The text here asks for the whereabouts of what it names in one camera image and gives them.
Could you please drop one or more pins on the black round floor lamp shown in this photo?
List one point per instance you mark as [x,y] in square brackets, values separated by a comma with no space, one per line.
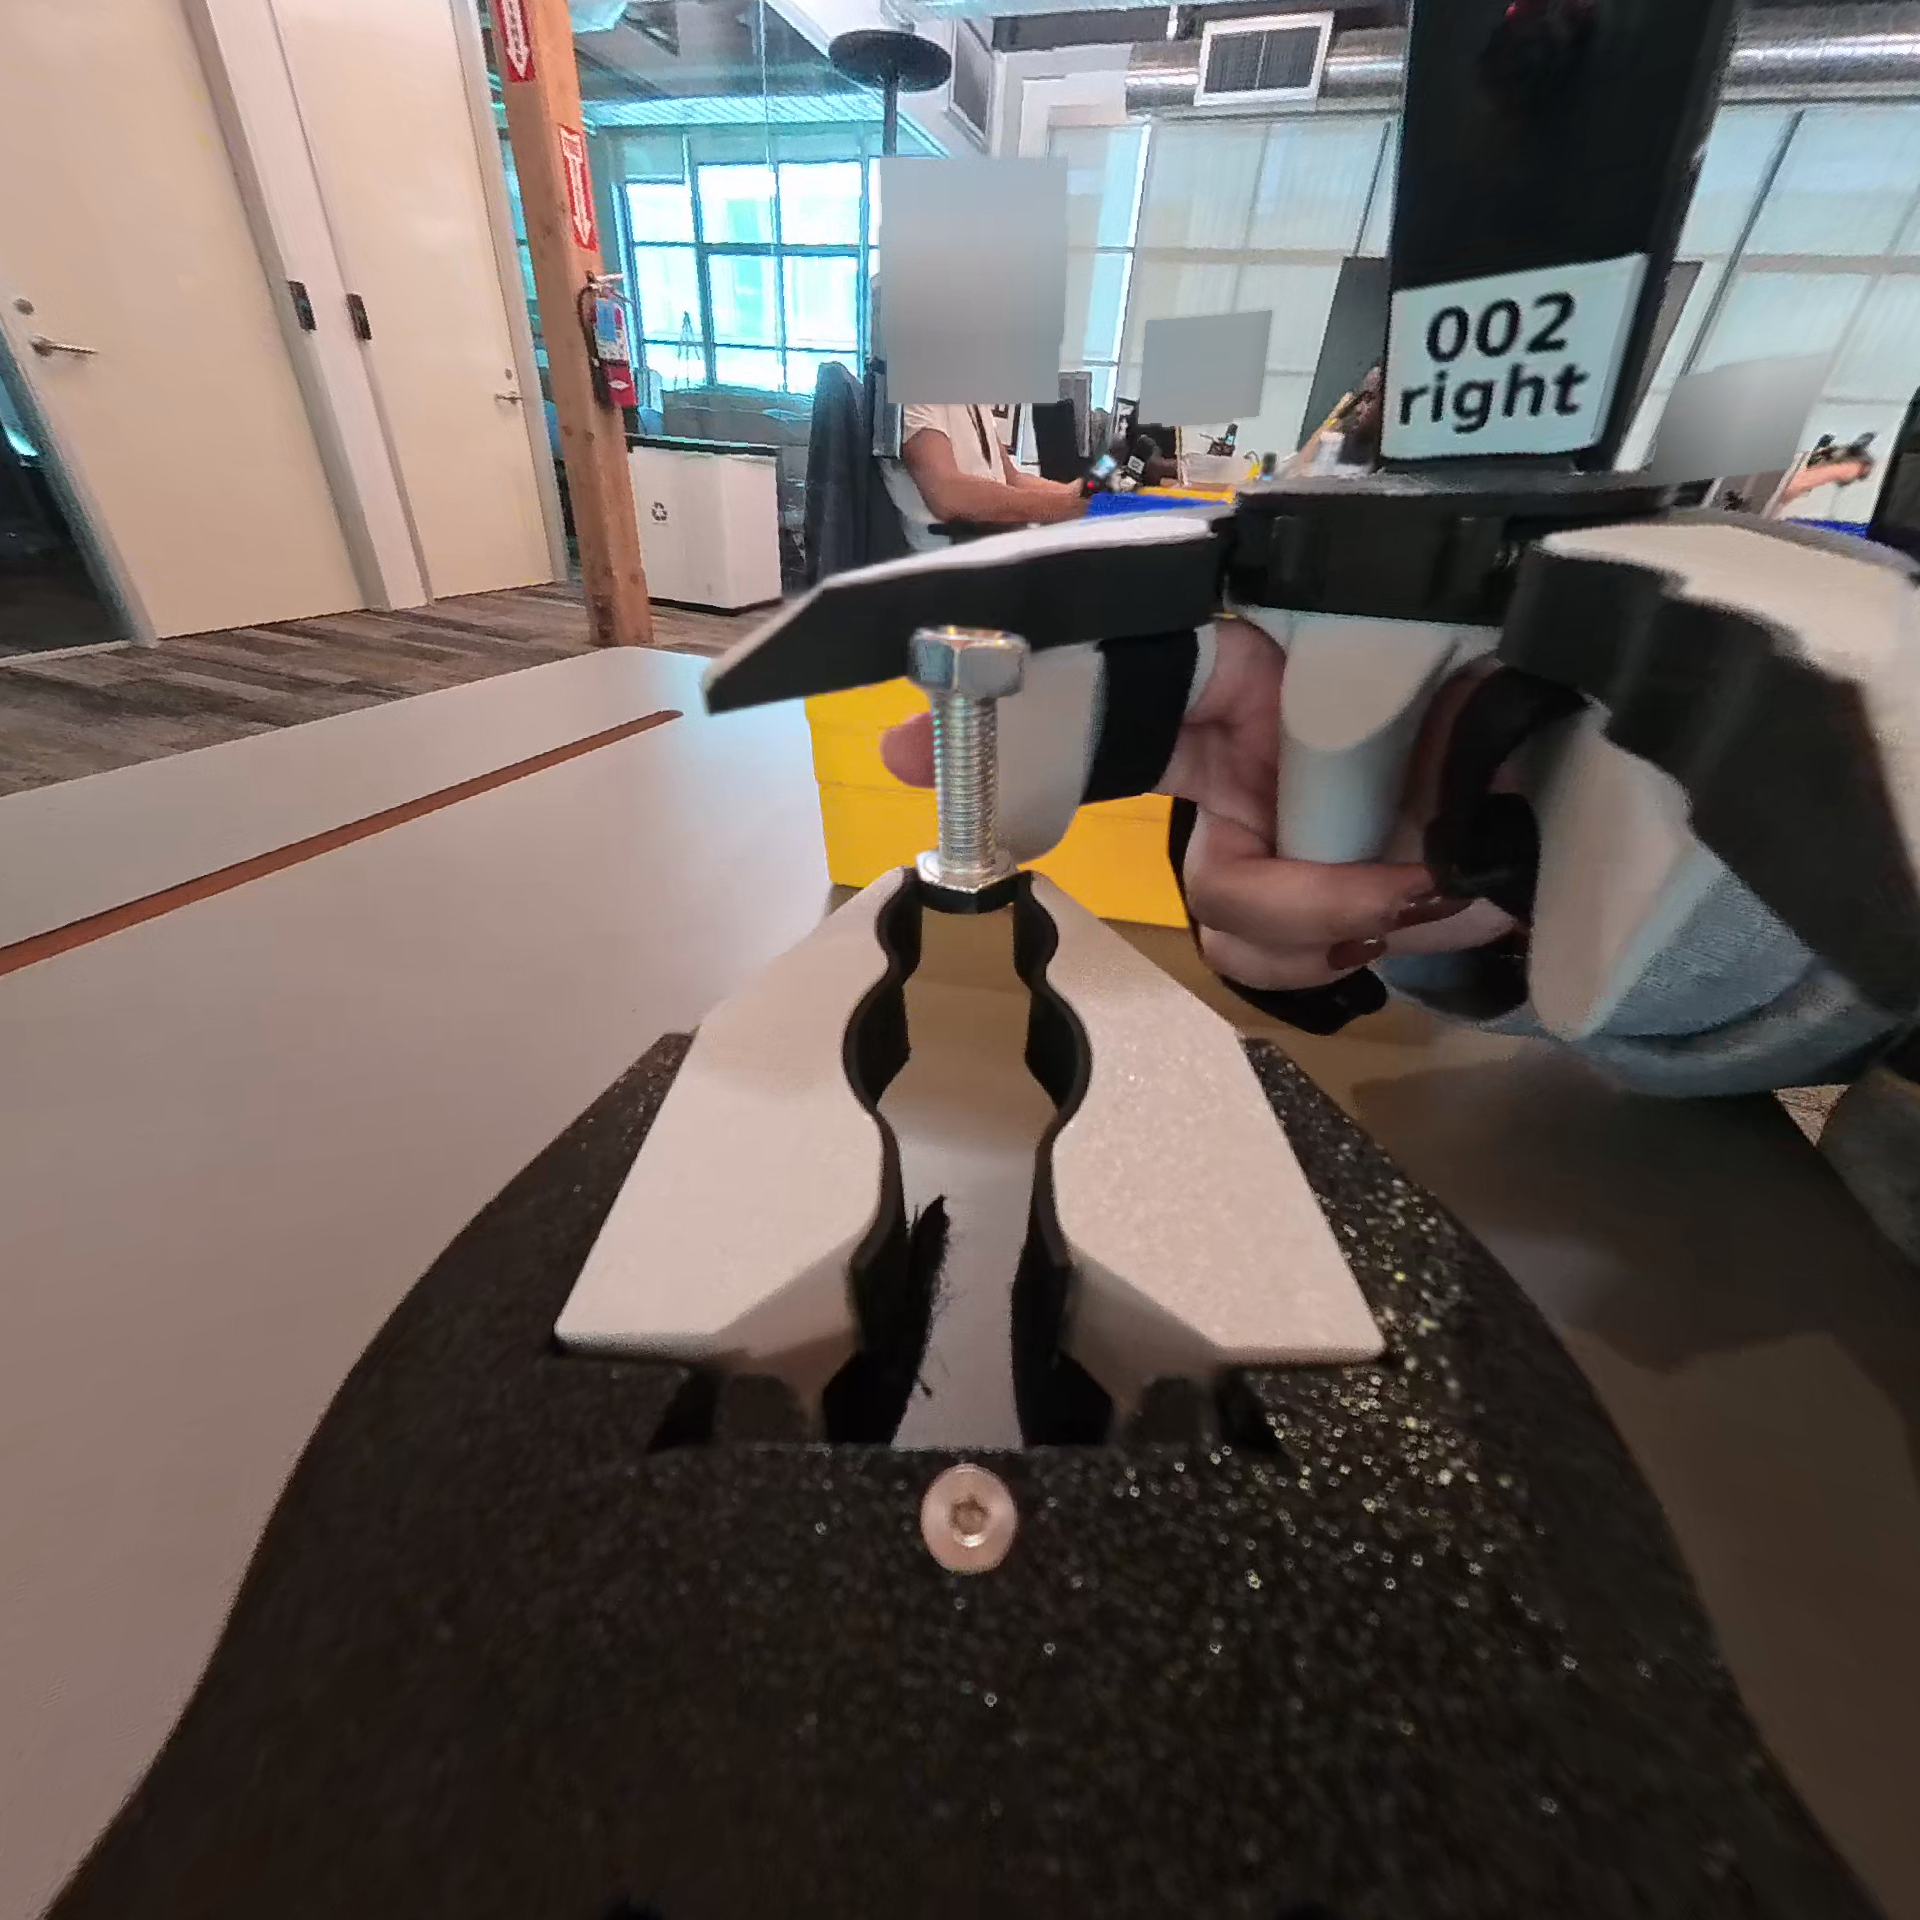
[891,61]

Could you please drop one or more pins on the white air vent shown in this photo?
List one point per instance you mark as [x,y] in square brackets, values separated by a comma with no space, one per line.
[1264,61]

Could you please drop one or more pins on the glass partition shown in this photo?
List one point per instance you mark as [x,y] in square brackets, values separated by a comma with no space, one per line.
[59,569]

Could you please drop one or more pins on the person's right hand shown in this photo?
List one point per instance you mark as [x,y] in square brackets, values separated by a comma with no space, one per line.
[1230,812]

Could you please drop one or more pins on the black monitor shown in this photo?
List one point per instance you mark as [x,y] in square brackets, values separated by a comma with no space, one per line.
[1063,427]

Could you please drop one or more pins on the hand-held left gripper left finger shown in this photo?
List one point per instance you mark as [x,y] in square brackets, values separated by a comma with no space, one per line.
[718,1185]

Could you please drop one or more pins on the yellow plastic bin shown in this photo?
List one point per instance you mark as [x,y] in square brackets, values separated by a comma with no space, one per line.
[1111,857]

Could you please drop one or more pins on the steel hex nut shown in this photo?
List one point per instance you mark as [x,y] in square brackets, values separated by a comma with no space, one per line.
[966,659]

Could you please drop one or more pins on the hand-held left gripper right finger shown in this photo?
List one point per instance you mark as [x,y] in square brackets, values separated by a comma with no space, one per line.
[1199,1185]

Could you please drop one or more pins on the steel hex bolt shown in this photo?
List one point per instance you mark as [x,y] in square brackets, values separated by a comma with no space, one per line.
[966,781]

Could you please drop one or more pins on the red fire extinguisher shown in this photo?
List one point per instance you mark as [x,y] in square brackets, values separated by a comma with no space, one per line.
[609,336]

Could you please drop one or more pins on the person's right forearm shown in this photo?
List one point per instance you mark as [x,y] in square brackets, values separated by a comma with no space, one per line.
[1724,1004]

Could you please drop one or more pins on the dark hanging coat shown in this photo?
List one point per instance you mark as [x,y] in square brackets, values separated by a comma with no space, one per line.
[846,481]

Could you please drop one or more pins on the red arrow sign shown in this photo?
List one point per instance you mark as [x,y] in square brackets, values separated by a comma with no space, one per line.
[517,37]
[580,187]

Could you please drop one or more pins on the wooden post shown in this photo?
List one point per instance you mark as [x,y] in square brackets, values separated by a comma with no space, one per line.
[586,494]

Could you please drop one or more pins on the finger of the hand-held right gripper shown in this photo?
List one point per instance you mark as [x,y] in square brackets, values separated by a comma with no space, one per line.
[1050,585]
[1724,632]

